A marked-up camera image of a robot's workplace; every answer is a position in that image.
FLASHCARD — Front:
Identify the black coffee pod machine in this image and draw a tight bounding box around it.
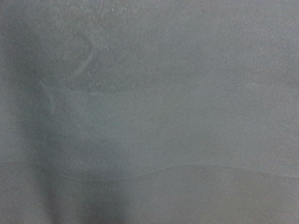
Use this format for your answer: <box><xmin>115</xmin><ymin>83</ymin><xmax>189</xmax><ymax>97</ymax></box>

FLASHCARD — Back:
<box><xmin>0</xmin><ymin>0</ymin><xmax>299</xmax><ymax>224</ymax></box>

